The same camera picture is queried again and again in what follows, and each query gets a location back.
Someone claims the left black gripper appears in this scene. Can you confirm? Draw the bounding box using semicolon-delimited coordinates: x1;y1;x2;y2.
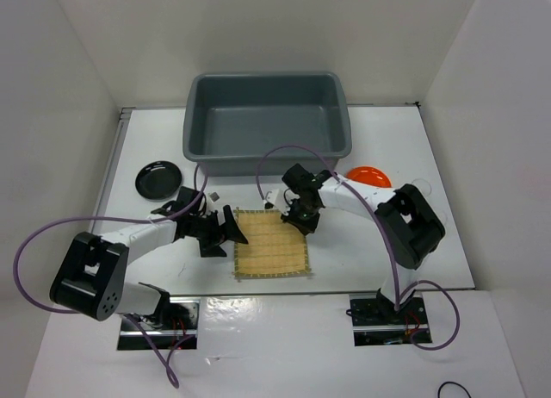
189;205;247;258

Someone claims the woven bamboo placemat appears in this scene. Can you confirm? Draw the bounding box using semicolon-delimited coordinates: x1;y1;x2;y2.
233;209;311;279

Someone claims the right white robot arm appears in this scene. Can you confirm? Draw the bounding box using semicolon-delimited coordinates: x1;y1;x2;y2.
265;164;445;323

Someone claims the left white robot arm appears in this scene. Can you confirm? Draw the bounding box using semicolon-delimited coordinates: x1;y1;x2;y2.
49;186;248;329

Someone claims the grey plastic bin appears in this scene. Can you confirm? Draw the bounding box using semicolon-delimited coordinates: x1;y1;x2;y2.
182;71;352;177

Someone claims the orange round plate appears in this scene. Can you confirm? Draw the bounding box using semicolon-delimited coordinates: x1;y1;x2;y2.
346;165;392;188

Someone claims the black round plate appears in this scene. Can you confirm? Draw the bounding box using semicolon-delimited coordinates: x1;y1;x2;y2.
134;160;183;201

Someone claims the clear glass cup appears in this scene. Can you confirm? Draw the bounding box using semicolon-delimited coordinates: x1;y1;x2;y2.
411;178;432;196
434;208;449;227

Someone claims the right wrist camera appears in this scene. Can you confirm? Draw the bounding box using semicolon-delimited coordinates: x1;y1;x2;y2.
263;189;289;215

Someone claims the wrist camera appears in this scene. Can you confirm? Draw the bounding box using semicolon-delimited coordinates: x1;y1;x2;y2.
203;192;220;213
263;189;289;215

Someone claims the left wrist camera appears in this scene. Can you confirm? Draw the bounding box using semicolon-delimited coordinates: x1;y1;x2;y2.
203;192;220;213

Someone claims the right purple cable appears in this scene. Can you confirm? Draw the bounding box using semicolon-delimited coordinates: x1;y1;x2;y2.
256;145;461;351

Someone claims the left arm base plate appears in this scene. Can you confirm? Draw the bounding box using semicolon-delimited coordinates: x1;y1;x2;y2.
117;296;201;351

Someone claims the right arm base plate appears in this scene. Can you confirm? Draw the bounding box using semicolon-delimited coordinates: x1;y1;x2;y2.
346;294;432;346

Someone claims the black cable loop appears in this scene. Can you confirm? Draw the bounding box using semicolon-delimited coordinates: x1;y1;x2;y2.
438;381;471;398

